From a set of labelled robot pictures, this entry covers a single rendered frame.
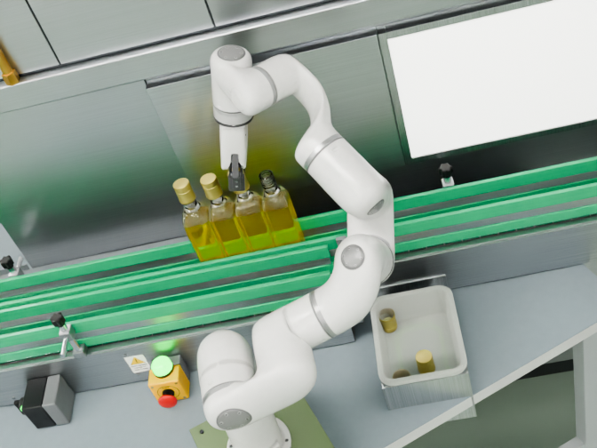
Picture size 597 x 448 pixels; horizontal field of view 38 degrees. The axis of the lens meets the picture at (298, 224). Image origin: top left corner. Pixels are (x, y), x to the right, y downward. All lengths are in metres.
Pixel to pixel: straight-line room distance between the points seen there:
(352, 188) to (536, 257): 0.61
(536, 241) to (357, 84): 0.50
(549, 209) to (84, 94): 0.98
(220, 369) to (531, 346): 0.69
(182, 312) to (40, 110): 0.51
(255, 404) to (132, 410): 0.60
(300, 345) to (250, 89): 0.44
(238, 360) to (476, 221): 0.63
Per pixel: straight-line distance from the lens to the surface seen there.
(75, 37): 1.75
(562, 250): 1.91
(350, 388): 1.82
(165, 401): 1.88
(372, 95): 1.77
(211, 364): 1.45
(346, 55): 1.71
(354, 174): 1.41
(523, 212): 1.83
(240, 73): 1.50
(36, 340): 1.94
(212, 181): 1.72
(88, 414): 2.01
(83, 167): 1.95
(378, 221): 1.51
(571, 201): 1.83
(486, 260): 1.88
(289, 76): 1.52
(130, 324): 1.87
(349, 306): 1.39
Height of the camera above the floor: 2.23
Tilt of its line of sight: 43 degrees down
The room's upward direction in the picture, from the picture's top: 19 degrees counter-clockwise
